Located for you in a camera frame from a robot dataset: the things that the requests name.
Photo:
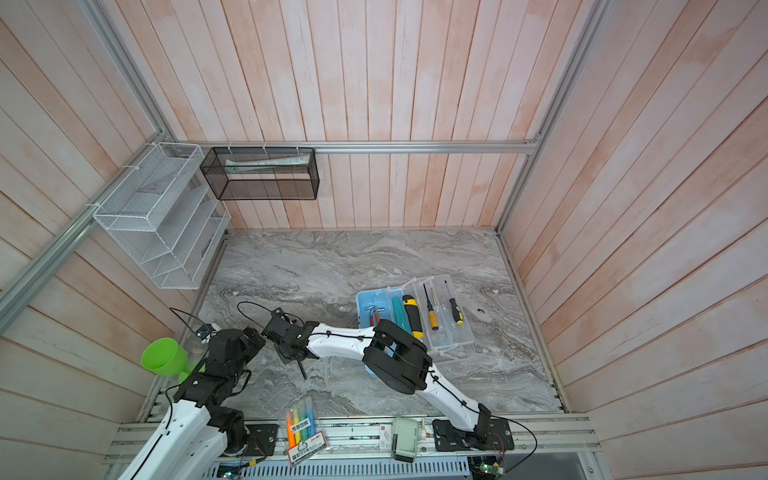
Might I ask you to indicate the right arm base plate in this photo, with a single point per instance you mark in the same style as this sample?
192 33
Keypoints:
447 438

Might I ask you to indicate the white green electronic box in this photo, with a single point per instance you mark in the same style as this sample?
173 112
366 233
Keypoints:
405 439

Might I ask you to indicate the white wire mesh shelf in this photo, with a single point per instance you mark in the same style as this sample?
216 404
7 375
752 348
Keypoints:
165 220

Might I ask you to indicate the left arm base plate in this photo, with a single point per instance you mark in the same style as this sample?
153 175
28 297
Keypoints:
251 440

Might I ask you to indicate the teal handled screwdriver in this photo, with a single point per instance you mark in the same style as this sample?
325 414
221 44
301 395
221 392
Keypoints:
400 315

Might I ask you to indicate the highlighter marker pack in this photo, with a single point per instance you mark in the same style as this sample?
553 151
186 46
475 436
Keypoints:
305 437

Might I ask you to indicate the black wire mesh basket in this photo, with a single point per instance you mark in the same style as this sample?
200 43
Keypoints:
262 173

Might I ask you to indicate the blue plastic tool box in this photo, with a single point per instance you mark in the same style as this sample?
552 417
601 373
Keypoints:
451 343

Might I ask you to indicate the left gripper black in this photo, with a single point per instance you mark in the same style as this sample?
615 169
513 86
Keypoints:
250 348

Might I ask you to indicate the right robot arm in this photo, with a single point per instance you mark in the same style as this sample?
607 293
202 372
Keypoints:
396 357

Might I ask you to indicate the large black hex key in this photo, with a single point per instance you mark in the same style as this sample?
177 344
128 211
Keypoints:
301 369

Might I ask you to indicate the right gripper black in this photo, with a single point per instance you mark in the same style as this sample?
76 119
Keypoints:
284 353

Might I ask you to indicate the green plastic cup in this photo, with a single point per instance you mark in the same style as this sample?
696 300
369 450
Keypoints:
165 357

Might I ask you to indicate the aluminium front rail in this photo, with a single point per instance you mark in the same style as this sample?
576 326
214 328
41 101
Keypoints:
371 437

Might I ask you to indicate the black short screwdriver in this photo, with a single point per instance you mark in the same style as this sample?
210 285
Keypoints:
455 309

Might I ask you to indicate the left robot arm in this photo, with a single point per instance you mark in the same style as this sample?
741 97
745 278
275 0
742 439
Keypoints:
197 428

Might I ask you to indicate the yellow black utility knife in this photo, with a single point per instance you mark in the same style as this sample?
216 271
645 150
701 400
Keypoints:
412 310

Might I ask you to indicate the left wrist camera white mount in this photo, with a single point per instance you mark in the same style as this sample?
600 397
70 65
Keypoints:
205 332

